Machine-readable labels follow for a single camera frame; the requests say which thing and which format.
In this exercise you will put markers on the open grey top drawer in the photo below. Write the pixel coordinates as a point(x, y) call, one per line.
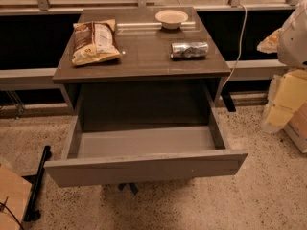
point(135, 134)

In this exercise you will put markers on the brown chip bag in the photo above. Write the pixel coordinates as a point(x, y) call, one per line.
point(94, 42)

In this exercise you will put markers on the cardboard box left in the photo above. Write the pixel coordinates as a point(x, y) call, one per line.
point(14, 194)

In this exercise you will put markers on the cardboard box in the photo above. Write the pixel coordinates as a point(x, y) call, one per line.
point(14, 194)
point(297, 128)

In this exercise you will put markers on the black metal stand leg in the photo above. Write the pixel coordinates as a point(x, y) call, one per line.
point(31, 213)

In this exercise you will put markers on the silver redbull can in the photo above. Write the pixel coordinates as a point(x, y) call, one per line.
point(189, 50)

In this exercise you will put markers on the white paper bowl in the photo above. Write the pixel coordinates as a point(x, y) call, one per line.
point(171, 19)

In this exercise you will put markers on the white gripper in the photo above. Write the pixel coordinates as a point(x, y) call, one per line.
point(294, 43)

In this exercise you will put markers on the cardboard box right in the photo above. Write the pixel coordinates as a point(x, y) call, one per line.
point(297, 128)

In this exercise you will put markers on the grey drawer cabinet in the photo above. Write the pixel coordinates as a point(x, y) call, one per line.
point(144, 58)

